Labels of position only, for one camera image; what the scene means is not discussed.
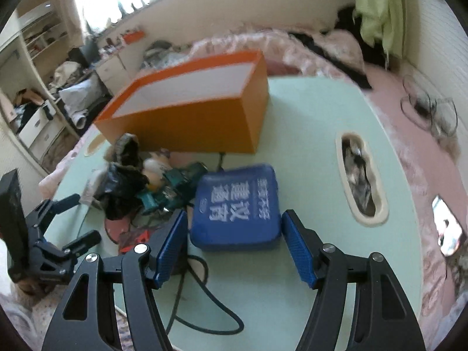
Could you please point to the red and black item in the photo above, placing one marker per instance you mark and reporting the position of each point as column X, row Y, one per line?
column 128, row 246

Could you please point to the white storage drawer unit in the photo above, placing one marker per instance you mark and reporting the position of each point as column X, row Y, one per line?
column 36, row 124

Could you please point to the green toy car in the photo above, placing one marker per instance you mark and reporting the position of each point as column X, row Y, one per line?
column 179, row 181

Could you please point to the large orange cardboard box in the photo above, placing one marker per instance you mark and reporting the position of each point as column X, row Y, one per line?
column 190, row 124

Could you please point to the beige curtain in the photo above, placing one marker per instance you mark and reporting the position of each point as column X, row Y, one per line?
column 73, row 7

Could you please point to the grey clothes heap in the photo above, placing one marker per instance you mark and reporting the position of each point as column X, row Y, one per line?
column 164, row 53

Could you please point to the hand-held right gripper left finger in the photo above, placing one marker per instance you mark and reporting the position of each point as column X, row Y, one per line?
column 170, row 248

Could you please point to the blue tin box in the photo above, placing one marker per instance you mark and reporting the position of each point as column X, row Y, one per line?
column 237, row 208

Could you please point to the black computer monitor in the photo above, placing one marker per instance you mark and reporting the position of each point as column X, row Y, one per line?
column 86, row 53

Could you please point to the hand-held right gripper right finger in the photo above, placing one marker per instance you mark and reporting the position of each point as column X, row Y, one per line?
column 298, row 248

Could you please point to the white doll figure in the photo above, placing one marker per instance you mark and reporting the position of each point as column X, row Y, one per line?
column 155, row 170

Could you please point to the smartphone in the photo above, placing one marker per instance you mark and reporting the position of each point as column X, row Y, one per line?
column 448, row 226

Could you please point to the pink bed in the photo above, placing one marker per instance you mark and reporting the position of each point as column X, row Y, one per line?
column 420, row 175

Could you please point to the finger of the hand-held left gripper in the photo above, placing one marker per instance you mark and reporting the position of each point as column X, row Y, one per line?
column 60, row 204
column 86, row 241

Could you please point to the white bookshelf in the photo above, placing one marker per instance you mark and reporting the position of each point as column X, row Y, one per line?
column 40, row 33

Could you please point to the white pillow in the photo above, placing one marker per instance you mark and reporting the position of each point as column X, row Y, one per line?
column 80, row 95

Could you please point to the cartoon printed green desktop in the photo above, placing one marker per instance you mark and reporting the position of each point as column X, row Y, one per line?
column 292, row 146

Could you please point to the black clothes pile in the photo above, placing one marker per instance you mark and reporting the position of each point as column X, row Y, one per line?
column 347, row 22

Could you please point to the small orange box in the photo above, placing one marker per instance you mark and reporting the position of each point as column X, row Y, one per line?
column 133, row 37

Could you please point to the light green curtain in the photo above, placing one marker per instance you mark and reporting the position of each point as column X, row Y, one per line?
column 376, row 7

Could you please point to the long black garment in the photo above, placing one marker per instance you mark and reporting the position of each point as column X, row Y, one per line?
column 351, row 73

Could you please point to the white drawer cabinet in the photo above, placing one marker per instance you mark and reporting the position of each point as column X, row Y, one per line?
column 111, row 69

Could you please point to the pink floral blanket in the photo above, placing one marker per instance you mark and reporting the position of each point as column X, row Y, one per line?
column 329, row 44

